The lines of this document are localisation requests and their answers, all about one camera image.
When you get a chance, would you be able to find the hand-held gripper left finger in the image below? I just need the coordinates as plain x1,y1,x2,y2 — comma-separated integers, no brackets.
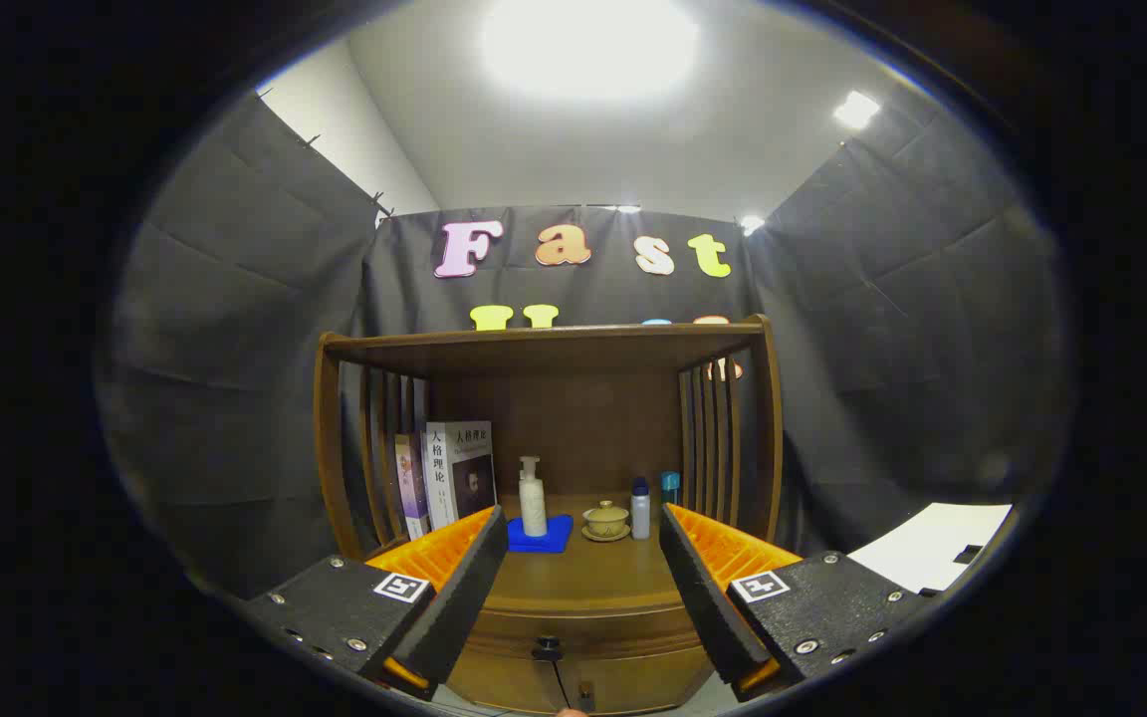
245,505,509,701

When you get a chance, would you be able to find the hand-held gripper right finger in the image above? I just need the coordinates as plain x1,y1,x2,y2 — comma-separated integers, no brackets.
659,503,943,701

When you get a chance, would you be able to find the wooden drawer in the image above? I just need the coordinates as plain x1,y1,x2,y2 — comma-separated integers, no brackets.
464,596,709,678

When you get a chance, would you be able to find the wooden countertop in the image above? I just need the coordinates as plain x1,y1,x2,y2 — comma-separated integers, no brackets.
364,493,774,613

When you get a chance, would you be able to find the wooden cabinet with slatted shelf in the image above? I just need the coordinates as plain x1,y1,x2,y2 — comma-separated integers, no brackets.
313,315,786,716

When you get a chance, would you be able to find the white plastic drawer unit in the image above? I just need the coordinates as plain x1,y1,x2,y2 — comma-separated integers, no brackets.
847,503,1015,596

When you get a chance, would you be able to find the blue folded cloth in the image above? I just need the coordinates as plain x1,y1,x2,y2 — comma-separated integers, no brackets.
507,514,574,555

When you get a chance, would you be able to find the white pump bottle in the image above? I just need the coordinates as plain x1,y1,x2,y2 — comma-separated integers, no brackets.
519,456,549,539

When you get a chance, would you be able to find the purple book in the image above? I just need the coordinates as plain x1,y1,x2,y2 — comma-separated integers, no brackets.
394,433,432,541

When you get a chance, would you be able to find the white book with portrait cover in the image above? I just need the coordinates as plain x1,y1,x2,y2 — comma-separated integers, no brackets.
421,420,497,531

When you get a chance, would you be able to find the yellow lidded teacup with saucer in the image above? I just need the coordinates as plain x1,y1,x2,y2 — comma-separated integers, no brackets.
581,500,631,542

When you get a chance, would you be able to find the large ceiling light panel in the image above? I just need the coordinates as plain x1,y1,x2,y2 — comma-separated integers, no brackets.
479,0,699,101

